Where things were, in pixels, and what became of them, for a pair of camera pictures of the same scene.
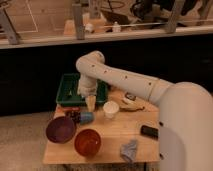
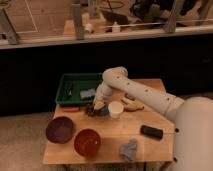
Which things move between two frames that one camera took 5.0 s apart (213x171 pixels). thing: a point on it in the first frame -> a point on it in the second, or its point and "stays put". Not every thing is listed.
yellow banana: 131,105 stays put
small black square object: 130,96 stays put
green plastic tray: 67,92 stays put
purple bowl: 60,130 stays put
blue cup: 86,117 -> 104,111
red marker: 71,108 stays put
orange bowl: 87,143 stays put
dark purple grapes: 73,115 -> 90,111
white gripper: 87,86 -> 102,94
